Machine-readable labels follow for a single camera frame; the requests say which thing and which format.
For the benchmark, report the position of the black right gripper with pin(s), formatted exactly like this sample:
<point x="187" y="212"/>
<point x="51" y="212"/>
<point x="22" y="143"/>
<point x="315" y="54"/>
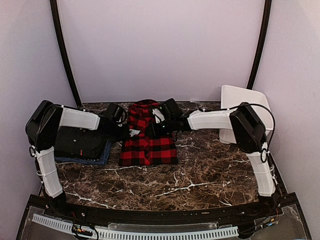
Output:
<point x="154" y="131"/>

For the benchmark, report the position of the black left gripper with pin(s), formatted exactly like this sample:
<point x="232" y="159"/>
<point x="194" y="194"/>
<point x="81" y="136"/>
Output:
<point x="125" y="134"/>

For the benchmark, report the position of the blue checked shirt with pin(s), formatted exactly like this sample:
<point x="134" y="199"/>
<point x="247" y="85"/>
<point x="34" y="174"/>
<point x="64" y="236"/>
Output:
<point x="101" y="161"/>

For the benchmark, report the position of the red black plaid shirt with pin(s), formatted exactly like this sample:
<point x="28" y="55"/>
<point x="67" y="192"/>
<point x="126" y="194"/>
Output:
<point x="139" y="149"/>

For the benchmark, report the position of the black pinstripe shirt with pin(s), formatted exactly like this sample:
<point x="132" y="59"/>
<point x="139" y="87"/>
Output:
<point x="79" y="143"/>

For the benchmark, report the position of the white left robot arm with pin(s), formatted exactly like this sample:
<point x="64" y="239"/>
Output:
<point x="41" y="131"/>

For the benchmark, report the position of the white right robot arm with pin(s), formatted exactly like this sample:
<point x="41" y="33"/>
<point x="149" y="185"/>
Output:
<point x="247" y="127"/>

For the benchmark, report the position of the white plastic basket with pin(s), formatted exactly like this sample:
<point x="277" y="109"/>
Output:
<point x="232" y="96"/>

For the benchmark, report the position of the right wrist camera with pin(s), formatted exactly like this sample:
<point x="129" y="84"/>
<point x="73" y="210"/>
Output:
<point x="167" y="110"/>

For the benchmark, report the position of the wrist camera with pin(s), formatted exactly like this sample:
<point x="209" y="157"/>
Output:
<point x="167" y="110"/>
<point x="116" y="114"/>

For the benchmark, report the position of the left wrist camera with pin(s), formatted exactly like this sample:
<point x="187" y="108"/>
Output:
<point x="116" y="114"/>

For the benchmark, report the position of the white slotted cable duct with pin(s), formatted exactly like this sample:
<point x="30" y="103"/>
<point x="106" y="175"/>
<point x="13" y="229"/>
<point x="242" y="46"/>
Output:
<point x="117" y="231"/>

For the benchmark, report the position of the black front rail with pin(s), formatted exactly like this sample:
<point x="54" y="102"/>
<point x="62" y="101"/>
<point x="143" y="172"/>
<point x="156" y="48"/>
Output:
<point x="241" y="214"/>

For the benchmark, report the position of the black corner frame post left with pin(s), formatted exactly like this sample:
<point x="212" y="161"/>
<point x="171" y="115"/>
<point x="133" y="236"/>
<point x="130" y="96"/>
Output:
<point x="63" y="52"/>

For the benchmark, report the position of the black corner frame post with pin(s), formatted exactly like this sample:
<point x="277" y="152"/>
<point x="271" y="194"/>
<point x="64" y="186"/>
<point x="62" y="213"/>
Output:
<point x="260" y="44"/>
<point x="63" y="52"/>

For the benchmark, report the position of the black corner frame post right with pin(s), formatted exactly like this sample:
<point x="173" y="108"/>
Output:
<point x="260" y="44"/>

